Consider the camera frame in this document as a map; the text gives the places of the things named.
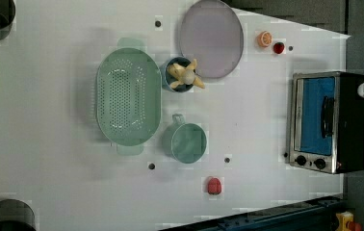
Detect black toaster oven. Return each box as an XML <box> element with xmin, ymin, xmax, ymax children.
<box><xmin>287</xmin><ymin>71</ymin><xmax>364</xmax><ymax>174</ymax></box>

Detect green mug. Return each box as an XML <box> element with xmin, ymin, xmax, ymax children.
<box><xmin>162</xmin><ymin>114</ymin><xmax>207</xmax><ymax>164</ymax></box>

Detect blue cup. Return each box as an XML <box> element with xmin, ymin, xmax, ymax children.
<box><xmin>161</xmin><ymin>57</ymin><xmax>195</xmax><ymax>92</ymax></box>

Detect green perforated colander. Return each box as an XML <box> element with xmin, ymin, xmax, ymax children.
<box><xmin>96</xmin><ymin>38</ymin><xmax>162</xmax><ymax>156</ymax></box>

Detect red toy strawberry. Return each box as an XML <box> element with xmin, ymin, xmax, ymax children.
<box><xmin>207</xmin><ymin>177</ymin><xmax>222</xmax><ymax>195</ymax></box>

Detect lilac round plate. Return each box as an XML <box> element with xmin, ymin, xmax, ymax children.
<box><xmin>179</xmin><ymin>0</ymin><xmax>244</xmax><ymax>78</ymax></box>

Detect orange slice toy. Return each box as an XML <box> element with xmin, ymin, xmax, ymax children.
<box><xmin>256</xmin><ymin>31</ymin><xmax>273</xmax><ymax>48</ymax></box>

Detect dark red toy fruit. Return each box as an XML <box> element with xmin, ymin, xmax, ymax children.
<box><xmin>273</xmin><ymin>42</ymin><xmax>285</xmax><ymax>54</ymax></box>

